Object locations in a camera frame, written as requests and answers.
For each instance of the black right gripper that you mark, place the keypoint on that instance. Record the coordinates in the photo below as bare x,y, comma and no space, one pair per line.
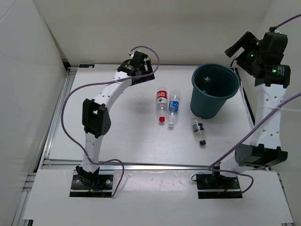
246,42

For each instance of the blue label crushed bottle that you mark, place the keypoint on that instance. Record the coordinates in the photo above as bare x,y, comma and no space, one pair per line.
173,107

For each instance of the dark green plastic bin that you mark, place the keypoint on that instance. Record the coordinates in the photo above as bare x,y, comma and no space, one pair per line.
207,101

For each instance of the red label plastic bottle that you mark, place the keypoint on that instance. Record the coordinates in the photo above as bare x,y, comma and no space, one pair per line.
161,104

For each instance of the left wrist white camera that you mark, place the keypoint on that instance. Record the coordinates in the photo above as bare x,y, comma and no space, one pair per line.
131,54

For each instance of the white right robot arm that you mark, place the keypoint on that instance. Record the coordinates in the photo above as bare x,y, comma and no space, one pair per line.
264,148

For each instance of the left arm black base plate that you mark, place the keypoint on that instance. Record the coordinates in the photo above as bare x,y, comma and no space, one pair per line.
102,189

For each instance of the aluminium table frame rail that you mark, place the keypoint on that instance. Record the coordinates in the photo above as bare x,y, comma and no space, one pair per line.
28,181

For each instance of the blue sticker label left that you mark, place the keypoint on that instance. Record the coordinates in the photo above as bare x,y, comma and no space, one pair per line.
86,66

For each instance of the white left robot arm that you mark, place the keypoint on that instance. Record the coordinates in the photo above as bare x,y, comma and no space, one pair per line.
95,113

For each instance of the dark label plastic bottle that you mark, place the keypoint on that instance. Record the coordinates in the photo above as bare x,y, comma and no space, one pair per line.
199,131

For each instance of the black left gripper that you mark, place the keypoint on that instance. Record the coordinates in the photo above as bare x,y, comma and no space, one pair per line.
144,78

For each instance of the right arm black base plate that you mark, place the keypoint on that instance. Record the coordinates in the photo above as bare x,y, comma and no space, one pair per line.
215,186

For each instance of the blue label white cap bottle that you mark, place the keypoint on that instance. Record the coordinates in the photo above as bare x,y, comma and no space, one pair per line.
207,80

